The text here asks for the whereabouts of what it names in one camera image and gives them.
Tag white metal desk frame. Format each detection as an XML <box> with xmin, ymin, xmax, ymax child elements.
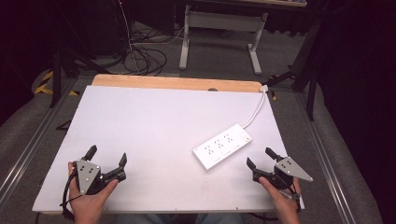
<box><xmin>178</xmin><ymin>4</ymin><xmax>269</xmax><ymax>76</ymax></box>

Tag person's left hand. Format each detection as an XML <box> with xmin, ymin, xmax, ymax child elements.
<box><xmin>67</xmin><ymin>161</ymin><xmax>120</xmax><ymax>224</ymax></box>

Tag person's right hand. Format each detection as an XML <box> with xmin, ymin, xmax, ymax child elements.
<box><xmin>258</xmin><ymin>175</ymin><xmax>303</xmax><ymax>224</ymax></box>

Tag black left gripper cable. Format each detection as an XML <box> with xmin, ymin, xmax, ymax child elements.
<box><xmin>59</xmin><ymin>169</ymin><xmax>78</xmax><ymax>221</ymax></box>

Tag white board table cover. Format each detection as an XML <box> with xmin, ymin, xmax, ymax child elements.
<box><xmin>32</xmin><ymin>85</ymin><xmax>305</xmax><ymax>215</ymax></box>

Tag white power strip cable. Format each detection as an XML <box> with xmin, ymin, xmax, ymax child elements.
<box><xmin>241</xmin><ymin>84</ymin><xmax>269</xmax><ymax>130</ymax></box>

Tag yellow black floor tape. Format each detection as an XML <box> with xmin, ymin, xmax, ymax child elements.
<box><xmin>34</xmin><ymin>70</ymin><xmax>80</xmax><ymax>97</ymax></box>

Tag aluminium floor rail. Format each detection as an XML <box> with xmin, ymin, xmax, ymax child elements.
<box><xmin>0</xmin><ymin>78</ymin><xmax>78</xmax><ymax>204</ymax></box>
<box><xmin>293</xmin><ymin>91</ymin><xmax>359</xmax><ymax>224</ymax></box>

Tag white power strip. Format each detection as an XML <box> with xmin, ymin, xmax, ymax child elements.
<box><xmin>191</xmin><ymin>122</ymin><xmax>253</xmax><ymax>172</ymax></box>

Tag black metal stand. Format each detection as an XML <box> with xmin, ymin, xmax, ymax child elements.
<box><xmin>266</xmin><ymin>15</ymin><xmax>325</xmax><ymax>122</ymax></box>
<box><xmin>49</xmin><ymin>46</ymin><xmax>110</xmax><ymax>109</ymax></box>

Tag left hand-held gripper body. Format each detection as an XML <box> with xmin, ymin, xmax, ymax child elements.
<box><xmin>73</xmin><ymin>158</ymin><xmax>127</xmax><ymax>196</ymax></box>

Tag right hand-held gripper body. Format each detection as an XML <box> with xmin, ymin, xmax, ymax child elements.
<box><xmin>252</xmin><ymin>156</ymin><xmax>314</xmax><ymax>190</ymax></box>

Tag black cables on floor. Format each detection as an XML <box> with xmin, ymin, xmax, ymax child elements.
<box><xmin>116</xmin><ymin>0</ymin><xmax>188</xmax><ymax>77</ymax></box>

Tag wooden table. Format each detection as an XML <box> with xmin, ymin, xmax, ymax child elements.
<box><xmin>91</xmin><ymin>74</ymin><xmax>264</xmax><ymax>93</ymax></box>

